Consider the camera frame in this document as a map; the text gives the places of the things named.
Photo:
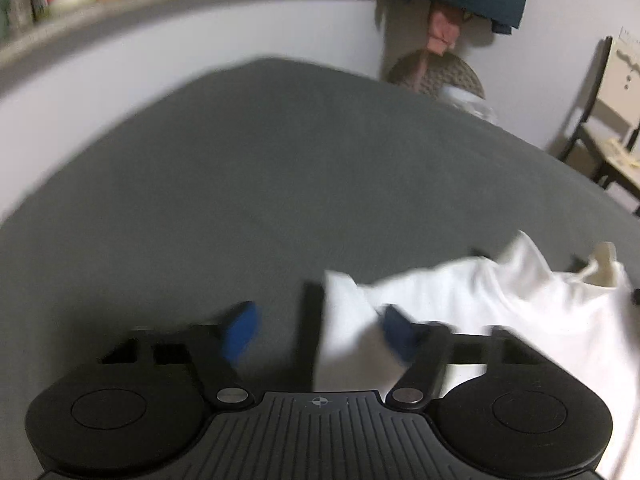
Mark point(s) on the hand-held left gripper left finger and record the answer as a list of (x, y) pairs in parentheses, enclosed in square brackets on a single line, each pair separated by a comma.
[(242, 332)]

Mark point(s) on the pink hanging object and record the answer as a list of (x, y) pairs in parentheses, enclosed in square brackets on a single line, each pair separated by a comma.
[(444, 30)]

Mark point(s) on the black chair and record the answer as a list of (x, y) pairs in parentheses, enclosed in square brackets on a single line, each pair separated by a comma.
[(615, 110)]

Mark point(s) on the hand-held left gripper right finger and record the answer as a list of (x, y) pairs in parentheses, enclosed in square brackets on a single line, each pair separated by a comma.
[(400, 335)]

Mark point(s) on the grey ledge shelf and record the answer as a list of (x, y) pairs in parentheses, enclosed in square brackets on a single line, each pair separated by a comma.
[(150, 15)]

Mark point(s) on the white pants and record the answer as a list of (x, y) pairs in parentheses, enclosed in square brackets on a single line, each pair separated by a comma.
[(525, 310)]

